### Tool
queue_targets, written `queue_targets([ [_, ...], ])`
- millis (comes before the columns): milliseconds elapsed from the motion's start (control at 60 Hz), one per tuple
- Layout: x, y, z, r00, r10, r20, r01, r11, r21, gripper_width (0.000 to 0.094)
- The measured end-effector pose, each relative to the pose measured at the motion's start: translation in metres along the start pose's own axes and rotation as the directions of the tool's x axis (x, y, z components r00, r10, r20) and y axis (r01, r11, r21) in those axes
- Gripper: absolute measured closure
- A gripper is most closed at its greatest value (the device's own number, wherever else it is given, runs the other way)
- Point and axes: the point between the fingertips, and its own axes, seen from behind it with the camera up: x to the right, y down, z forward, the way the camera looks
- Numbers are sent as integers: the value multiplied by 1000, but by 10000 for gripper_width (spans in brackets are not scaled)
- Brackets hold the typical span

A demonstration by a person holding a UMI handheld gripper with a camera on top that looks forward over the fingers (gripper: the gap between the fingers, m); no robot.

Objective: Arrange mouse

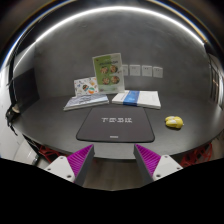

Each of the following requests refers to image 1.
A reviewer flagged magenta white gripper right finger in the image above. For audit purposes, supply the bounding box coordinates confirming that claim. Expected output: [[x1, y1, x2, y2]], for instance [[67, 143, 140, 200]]
[[134, 144, 182, 185]]

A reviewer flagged white book with blue band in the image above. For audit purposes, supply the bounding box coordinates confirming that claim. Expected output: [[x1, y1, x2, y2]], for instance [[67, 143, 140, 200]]
[[112, 90, 161, 109]]

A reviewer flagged black mouse pad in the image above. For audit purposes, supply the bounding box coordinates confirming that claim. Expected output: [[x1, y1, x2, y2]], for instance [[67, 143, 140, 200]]
[[76, 106, 155, 143]]

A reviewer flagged yellow computer mouse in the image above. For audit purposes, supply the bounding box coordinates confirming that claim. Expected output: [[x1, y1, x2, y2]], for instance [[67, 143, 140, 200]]
[[165, 116, 184, 129]]

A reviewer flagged white wall socket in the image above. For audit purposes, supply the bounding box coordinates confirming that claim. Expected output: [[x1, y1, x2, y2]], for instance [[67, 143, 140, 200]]
[[153, 67, 163, 78], [142, 65, 152, 77], [122, 65, 128, 76], [129, 65, 141, 76]]

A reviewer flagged red table leg right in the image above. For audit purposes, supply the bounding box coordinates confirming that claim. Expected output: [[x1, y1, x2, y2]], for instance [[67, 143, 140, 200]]
[[180, 143, 213, 167]]

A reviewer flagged red table leg left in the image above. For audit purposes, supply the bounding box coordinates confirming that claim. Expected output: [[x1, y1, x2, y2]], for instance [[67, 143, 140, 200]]
[[39, 146, 63, 163]]

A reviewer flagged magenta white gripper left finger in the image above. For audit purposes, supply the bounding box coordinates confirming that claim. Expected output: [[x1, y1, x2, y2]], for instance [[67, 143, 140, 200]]
[[45, 144, 95, 186]]

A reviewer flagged green upright food booklet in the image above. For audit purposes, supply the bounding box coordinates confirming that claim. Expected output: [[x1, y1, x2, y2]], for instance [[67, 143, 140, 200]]
[[93, 53, 125, 94]]

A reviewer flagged grey flat book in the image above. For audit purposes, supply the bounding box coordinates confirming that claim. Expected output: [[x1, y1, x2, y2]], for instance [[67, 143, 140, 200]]
[[63, 94, 109, 111]]

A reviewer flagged small colourful upright card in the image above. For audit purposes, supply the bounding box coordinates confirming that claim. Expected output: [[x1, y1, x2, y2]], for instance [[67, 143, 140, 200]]
[[74, 77, 98, 96]]

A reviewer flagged red table leg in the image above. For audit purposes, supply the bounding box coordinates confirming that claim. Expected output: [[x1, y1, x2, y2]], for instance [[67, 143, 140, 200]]
[[39, 146, 63, 163], [180, 143, 213, 167]]

